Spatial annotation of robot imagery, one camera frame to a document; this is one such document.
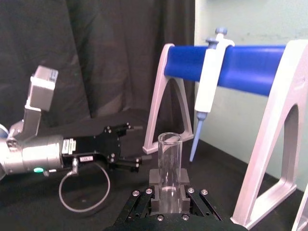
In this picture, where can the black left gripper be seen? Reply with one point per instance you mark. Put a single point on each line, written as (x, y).
(101, 144)

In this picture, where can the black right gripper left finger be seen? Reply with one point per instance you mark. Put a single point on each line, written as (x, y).
(142, 207)

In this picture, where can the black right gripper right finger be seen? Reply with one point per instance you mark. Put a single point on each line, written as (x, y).
(199, 204)

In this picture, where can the clear glass tube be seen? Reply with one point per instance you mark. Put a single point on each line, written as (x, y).
(169, 168)

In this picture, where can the black hanging curtain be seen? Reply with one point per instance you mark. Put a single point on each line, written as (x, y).
(101, 60)

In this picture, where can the white pipette with blue tip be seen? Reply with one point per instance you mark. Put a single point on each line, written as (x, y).
(209, 77)

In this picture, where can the grey plastic stand piece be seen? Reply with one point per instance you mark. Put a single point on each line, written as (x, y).
(302, 214)

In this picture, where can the grey stand with blue bar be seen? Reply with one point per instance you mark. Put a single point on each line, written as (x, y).
(243, 65)

